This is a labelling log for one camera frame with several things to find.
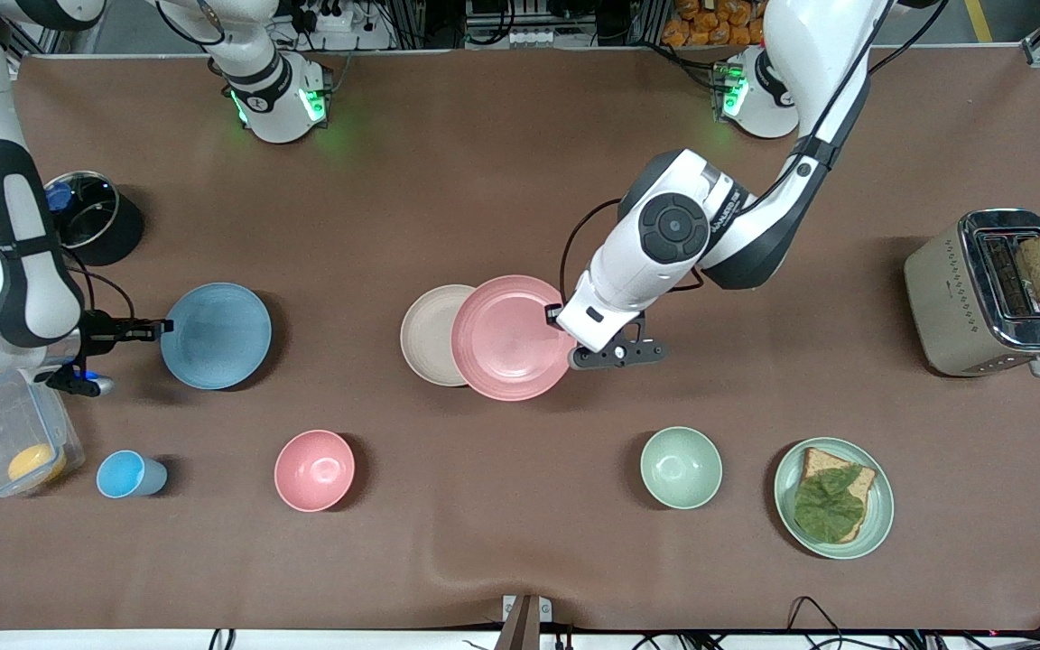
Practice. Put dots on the orange round food piece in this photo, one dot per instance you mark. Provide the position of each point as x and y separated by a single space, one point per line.
35 463

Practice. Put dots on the green bowl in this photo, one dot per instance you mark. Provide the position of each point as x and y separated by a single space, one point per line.
681 468

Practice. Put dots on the green plate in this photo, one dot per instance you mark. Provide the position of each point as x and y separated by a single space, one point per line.
881 506

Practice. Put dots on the blue plate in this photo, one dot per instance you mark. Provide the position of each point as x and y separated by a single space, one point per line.
218 336

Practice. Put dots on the blue cup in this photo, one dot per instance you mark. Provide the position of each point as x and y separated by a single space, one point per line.
127 475

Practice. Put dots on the white power strip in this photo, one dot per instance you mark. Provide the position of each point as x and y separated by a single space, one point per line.
335 18

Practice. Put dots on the orange snack bags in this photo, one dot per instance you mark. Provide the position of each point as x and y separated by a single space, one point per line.
710 25

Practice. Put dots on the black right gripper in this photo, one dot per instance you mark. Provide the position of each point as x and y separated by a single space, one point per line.
103 331

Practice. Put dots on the green lettuce leaf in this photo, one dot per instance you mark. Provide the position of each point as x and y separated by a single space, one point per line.
829 507

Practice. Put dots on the brown table cover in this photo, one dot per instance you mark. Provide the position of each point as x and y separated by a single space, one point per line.
520 542

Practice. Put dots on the beige plate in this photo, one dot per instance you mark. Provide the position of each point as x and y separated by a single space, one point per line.
428 334

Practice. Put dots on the beige chrome toaster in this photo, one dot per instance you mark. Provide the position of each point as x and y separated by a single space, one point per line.
949 307

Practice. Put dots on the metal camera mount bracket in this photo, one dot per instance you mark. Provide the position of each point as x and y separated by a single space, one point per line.
526 618

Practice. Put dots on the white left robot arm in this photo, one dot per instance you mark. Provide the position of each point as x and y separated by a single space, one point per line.
673 226

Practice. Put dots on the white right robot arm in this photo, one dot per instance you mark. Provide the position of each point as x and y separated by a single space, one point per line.
14 271

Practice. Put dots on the pink plate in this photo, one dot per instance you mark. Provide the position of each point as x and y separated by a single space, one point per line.
509 338

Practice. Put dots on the pink bowl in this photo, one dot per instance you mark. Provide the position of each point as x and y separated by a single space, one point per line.
314 470

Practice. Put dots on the brown bread slice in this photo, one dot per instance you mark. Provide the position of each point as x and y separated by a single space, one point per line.
822 460

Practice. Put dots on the glass lid blue knob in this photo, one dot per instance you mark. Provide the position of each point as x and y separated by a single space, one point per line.
87 217

